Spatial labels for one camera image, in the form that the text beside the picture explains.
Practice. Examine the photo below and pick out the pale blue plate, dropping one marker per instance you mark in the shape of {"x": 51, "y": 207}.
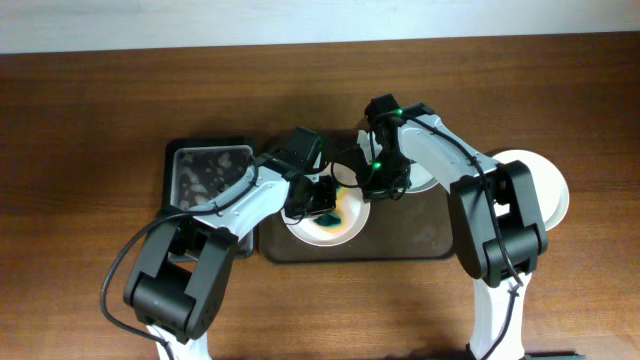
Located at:
{"x": 420, "y": 179}

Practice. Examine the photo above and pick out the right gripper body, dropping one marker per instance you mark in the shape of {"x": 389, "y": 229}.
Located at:
{"x": 382, "y": 185}

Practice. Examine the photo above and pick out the brown plastic serving tray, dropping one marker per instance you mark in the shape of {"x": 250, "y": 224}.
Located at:
{"x": 416, "y": 227}

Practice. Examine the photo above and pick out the green yellow scrub sponge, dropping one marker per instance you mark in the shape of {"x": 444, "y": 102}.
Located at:
{"x": 332, "y": 219}

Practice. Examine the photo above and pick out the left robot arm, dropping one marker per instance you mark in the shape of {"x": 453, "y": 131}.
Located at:
{"x": 179, "y": 279}

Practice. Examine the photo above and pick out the black soapy water tub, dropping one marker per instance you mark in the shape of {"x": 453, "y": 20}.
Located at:
{"x": 196, "y": 171}

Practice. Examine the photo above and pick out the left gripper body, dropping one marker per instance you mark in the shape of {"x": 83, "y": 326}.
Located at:
{"x": 310, "y": 201}

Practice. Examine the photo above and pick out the white plate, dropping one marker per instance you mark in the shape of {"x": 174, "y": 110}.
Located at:
{"x": 551, "y": 187}
{"x": 336, "y": 227}

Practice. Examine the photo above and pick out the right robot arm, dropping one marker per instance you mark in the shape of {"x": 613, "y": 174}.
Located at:
{"x": 496, "y": 222}

